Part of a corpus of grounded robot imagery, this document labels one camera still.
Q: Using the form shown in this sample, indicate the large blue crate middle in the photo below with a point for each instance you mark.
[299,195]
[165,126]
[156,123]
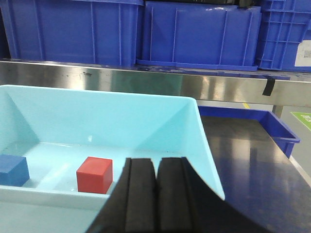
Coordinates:
[202,36]

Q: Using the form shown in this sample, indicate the low blue bin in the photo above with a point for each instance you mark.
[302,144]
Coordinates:
[281,133]

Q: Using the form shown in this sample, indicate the blue ribbed crate right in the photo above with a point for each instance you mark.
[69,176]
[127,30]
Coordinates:
[284,25]

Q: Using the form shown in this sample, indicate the white label sticker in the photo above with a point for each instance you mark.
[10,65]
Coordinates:
[303,55]

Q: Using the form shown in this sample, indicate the blue cube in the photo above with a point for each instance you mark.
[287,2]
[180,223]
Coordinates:
[13,170]

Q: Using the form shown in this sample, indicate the large blue crate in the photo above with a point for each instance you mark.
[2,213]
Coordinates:
[202,36]
[101,32]

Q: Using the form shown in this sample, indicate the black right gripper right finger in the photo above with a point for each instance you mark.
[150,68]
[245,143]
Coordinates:
[186,204]

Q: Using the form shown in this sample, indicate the black tape strip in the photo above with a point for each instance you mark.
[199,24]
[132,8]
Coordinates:
[269,87]

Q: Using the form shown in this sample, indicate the light blue plastic tub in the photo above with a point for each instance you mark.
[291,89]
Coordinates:
[57,129]

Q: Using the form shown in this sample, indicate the large blue crate left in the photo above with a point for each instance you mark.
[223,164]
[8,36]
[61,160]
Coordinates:
[101,32]

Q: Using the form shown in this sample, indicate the stainless steel shelf rail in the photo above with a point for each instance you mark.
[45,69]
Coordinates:
[291,88]

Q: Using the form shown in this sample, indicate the red cube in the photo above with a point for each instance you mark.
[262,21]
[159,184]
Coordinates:
[95,175]

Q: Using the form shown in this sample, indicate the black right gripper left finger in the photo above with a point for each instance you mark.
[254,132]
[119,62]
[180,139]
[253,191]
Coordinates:
[131,207]

